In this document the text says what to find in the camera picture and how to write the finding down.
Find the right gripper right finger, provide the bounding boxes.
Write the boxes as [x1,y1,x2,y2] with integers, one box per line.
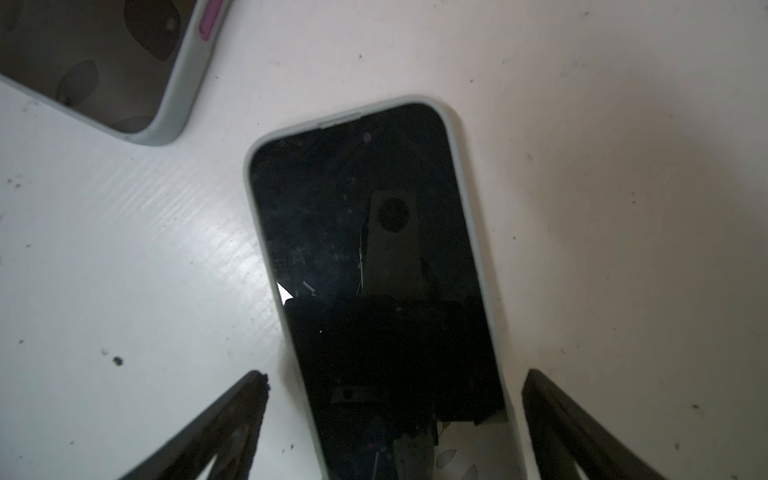
[522,369,664,480]

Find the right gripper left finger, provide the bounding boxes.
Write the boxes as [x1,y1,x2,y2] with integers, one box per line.
[123,371,270,479]

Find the black phone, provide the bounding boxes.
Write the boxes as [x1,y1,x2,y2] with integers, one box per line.
[244,95,526,479]
[1,0,231,146]

